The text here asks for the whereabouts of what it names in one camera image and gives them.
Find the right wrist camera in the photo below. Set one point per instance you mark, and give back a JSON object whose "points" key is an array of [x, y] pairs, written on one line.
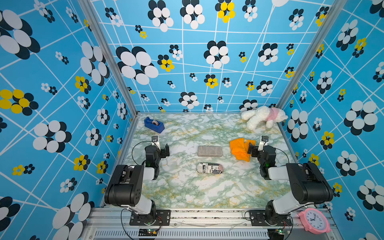
{"points": [[263, 142]]}

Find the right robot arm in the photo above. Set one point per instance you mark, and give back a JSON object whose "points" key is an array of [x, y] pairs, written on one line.
{"points": [[308, 185]]}

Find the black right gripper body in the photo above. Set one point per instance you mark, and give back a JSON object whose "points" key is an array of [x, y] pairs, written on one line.
{"points": [[259, 158]]}

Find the white plush dog toy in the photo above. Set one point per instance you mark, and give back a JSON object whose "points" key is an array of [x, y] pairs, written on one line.
{"points": [[263, 114]]}

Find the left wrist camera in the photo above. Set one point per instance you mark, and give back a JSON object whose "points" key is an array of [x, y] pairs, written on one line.
{"points": [[155, 141]]}

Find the newspaper print eyeglass case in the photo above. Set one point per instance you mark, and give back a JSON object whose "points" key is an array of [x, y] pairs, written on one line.
{"points": [[210, 168]]}

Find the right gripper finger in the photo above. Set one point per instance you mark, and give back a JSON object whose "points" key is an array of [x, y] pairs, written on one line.
{"points": [[250, 149], [255, 152]]}

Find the orange microfiber cloth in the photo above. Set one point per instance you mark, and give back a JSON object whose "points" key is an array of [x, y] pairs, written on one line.
{"points": [[239, 148]]}

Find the blue tape dispenser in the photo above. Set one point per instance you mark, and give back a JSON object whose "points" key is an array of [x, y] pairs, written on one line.
{"points": [[154, 125]]}

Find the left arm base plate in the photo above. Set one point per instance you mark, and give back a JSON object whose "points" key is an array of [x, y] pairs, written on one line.
{"points": [[157, 218]]}

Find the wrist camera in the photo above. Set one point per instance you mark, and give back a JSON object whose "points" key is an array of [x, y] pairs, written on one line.
{"points": [[155, 141], [263, 142]]}

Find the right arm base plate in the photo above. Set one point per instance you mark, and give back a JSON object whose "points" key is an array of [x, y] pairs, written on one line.
{"points": [[259, 218]]}

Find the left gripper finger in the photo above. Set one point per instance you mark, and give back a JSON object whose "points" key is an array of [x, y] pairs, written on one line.
{"points": [[167, 150], [163, 153]]}

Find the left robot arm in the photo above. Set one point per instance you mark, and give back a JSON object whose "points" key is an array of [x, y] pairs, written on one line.
{"points": [[125, 189]]}

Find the grey rectangular case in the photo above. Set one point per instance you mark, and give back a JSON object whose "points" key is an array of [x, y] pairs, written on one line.
{"points": [[210, 151]]}

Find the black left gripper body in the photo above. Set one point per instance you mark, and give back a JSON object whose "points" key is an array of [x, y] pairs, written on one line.
{"points": [[159, 156]]}

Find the aluminium front rail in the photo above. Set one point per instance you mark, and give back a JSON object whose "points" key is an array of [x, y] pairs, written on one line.
{"points": [[201, 224]]}

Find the pink alarm clock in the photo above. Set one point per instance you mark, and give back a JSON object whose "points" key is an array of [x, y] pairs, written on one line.
{"points": [[314, 221]]}

